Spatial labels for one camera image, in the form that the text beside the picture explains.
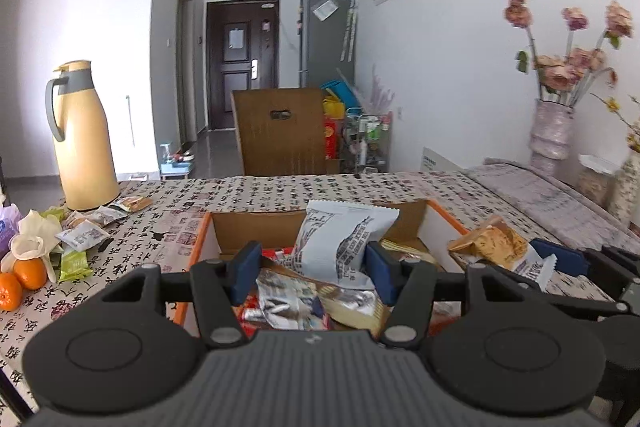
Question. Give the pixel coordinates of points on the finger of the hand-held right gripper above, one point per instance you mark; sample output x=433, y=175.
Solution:
x=560, y=257
x=575, y=304

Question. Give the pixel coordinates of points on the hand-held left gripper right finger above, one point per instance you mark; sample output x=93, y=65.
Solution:
x=380, y=269

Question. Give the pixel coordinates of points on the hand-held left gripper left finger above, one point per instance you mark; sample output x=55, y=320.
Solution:
x=247, y=269

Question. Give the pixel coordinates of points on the red pumpkin-print cardboard box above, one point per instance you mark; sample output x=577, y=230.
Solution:
x=235, y=232

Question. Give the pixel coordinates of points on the white grey-print snack packet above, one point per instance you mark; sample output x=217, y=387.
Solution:
x=330, y=242

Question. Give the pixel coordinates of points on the pile of snack packets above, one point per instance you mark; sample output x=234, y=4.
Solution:
x=300, y=302

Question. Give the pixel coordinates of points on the tan snack packet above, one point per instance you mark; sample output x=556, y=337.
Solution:
x=495, y=242

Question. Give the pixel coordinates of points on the grey quilted cloth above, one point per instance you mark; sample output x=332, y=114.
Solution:
x=540, y=197

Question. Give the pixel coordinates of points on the glass jar with lid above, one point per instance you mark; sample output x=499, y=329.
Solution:
x=596, y=182

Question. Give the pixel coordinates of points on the floral ceramic vase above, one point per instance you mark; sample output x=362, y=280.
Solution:
x=627, y=197

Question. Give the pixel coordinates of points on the pink ribbed vase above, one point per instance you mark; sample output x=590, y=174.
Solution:
x=551, y=137

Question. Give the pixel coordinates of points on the light blue low stool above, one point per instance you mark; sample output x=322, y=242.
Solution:
x=176, y=167

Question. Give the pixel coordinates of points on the white sign board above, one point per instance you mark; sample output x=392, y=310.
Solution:
x=440, y=159

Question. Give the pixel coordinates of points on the wooden chair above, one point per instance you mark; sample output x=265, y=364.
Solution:
x=280, y=142

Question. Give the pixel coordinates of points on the red gift box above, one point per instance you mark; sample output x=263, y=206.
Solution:
x=331, y=137

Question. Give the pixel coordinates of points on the yellow flower branch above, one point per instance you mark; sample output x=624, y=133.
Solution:
x=625, y=122

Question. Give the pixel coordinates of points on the scattered small wrapped treats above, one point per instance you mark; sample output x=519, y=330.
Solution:
x=82, y=234

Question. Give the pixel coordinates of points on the yellow bag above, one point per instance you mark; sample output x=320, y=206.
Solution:
x=333, y=107

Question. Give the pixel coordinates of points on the pale dried plant bunch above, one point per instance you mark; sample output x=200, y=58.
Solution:
x=382, y=89

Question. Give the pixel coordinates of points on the blue plastic bin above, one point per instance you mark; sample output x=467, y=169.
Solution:
x=340, y=92

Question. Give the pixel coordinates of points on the dried pink roses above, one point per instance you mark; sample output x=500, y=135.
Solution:
x=555, y=74

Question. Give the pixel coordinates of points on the dark brown entrance door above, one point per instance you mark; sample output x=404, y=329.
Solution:
x=240, y=82

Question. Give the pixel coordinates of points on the yellow thermos jug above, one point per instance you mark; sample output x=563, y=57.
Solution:
x=85, y=147

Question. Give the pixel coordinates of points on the grey interior door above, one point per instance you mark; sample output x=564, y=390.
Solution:
x=186, y=67

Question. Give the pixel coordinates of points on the cream crumpled cloth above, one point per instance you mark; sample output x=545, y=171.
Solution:
x=37, y=237

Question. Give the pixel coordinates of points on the orange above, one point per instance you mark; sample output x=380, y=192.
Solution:
x=30, y=273
x=9, y=292

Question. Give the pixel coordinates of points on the grey refrigerator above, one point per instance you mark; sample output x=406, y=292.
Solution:
x=325, y=52

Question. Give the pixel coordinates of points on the white paper notice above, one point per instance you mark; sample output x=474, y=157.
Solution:
x=236, y=37

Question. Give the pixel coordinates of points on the white hanging umbrella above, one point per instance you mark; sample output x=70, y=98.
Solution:
x=351, y=29

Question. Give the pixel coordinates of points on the purple tissue pack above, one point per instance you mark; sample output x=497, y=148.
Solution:
x=9, y=229

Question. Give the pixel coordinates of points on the paper sheet on refrigerator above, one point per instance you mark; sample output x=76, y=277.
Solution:
x=324, y=9

